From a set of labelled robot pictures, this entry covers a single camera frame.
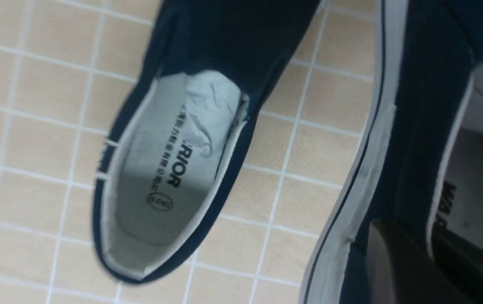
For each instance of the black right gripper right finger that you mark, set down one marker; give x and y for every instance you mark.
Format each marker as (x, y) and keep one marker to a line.
(460, 261)

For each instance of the navy slip-on shoe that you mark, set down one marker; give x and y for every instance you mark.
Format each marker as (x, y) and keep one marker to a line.
(180, 138)
(420, 160)

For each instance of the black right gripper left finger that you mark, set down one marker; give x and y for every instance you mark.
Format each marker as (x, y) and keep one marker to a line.
(399, 272)

